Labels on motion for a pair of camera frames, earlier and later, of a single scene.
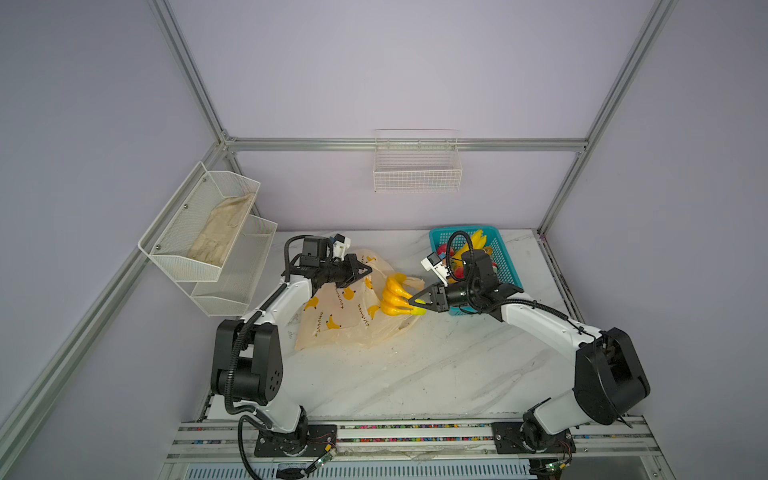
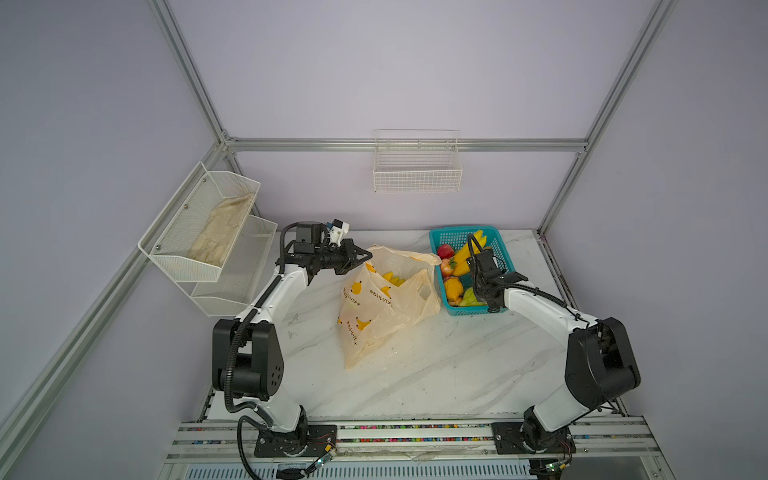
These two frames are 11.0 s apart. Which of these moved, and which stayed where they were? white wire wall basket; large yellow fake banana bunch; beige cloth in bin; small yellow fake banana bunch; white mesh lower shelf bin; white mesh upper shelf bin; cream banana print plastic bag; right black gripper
Moved: large yellow fake banana bunch; right black gripper; cream banana print plastic bag
Stayed: white wire wall basket; beige cloth in bin; white mesh upper shelf bin; white mesh lower shelf bin; small yellow fake banana bunch
